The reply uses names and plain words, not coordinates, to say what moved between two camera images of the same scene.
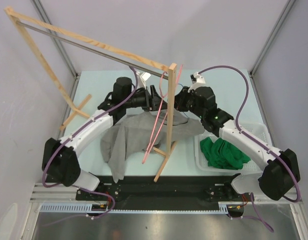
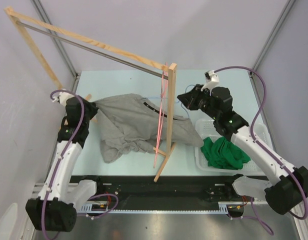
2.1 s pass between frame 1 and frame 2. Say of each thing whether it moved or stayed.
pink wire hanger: moved
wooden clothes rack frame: stayed
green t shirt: stayed
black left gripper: moved
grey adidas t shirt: moved
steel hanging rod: stayed
